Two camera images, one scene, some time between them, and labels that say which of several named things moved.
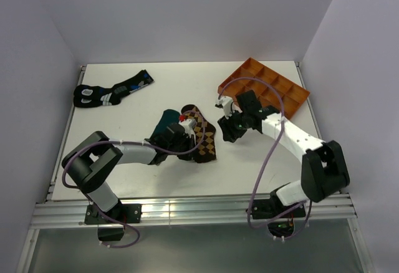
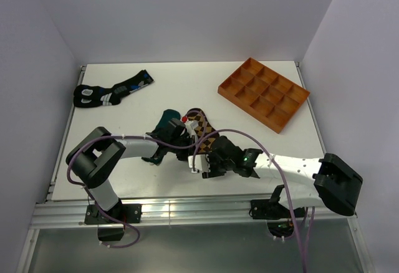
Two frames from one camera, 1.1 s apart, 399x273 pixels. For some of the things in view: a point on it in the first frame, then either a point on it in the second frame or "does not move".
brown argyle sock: [204, 136] does not move
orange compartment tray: [292, 96] does not move
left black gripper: [187, 156] does not move
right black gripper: [225, 124] → [213, 172]
